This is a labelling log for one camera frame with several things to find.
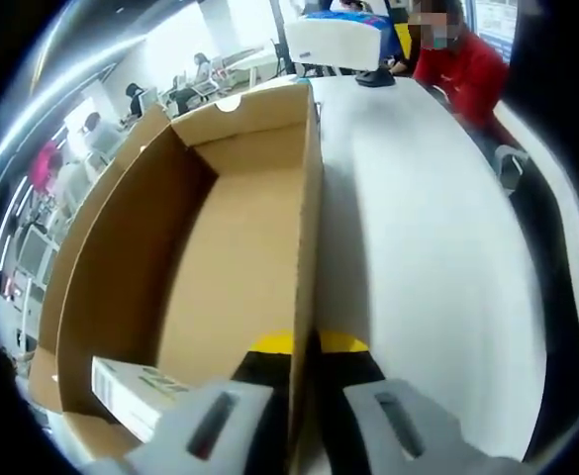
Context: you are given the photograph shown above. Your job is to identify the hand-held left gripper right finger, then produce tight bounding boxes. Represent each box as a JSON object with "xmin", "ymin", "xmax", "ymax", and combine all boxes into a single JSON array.
[{"xmin": 312, "ymin": 330, "xmax": 523, "ymax": 475}]

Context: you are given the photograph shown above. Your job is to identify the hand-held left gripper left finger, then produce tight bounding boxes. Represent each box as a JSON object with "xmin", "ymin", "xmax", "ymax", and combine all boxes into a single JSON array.
[{"xmin": 84, "ymin": 328, "xmax": 298, "ymax": 475}]

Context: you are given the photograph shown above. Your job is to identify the white product carton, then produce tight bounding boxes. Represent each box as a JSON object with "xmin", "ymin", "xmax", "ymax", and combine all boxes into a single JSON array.
[{"xmin": 90, "ymin": 356, "xmax": 191, "ymax": 444}]

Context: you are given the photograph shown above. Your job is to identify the brown cardboard shoe box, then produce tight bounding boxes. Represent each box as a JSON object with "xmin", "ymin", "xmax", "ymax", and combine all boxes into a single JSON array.
[{"xmin": 26, "ymin": 81, "xmax": 326, "ymax": 475}]

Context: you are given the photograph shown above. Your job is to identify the blue soft pad pack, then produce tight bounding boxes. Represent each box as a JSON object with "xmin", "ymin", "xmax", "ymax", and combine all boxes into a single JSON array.
[{"xmin": 283, "ymin": 9, "xmax": 394, "ymax": 74}]

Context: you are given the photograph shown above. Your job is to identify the red hanging fabric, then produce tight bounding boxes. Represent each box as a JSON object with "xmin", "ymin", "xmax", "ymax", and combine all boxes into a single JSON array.
[{"xmin": 30, "ymin": 141, "xmax": 60, "ymax": 192}]

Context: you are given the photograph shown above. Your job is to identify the black round object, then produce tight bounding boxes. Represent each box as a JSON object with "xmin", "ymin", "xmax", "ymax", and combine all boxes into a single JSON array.
[{"xmin": 355, "ymin": 68, "xmax": 400, "ymax": 90}]

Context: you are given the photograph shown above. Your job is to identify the ceiling light strips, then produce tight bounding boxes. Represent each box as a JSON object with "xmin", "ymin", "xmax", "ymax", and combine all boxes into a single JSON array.
[{"xmin": 0, "ymin": 29, "xmax": 142, "ymax": 174}]

